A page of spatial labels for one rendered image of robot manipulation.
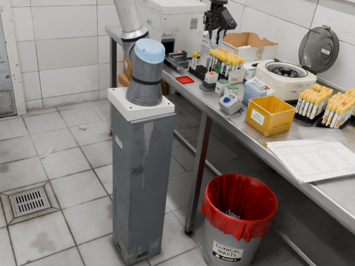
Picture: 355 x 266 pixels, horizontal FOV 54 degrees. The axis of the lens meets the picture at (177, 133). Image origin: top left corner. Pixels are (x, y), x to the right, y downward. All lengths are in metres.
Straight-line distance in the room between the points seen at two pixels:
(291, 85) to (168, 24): 0.71
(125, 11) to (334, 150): 0.93
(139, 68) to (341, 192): 0.82
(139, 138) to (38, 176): 1.24
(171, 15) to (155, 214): 1.01
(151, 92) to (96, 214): 1.05
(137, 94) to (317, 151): 0.71
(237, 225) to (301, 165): 0.52
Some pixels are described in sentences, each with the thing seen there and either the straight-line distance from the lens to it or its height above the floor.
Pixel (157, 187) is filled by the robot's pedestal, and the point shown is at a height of 0.49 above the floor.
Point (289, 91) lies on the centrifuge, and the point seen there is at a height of 0.94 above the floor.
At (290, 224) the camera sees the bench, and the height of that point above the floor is 0.27.
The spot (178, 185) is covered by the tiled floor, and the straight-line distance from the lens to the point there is 2.41.
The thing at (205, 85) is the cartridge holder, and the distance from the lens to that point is 1.67.
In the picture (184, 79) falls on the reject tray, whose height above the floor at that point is 0.88.
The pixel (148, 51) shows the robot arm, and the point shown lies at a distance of 1.32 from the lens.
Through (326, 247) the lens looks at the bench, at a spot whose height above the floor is 0.27.
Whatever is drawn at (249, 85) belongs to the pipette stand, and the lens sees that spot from 1.54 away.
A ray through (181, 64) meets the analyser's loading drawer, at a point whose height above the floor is 0.92.
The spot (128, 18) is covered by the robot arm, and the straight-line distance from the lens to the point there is 1.42.
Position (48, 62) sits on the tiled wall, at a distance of 3.16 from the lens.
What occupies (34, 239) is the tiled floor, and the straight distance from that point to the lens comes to 2.12.
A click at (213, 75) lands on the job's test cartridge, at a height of 0.95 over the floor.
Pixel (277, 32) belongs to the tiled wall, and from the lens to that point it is 2.13.
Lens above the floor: 1.56
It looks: 32 degrees down
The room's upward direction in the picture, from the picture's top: 7 degrees clockwise
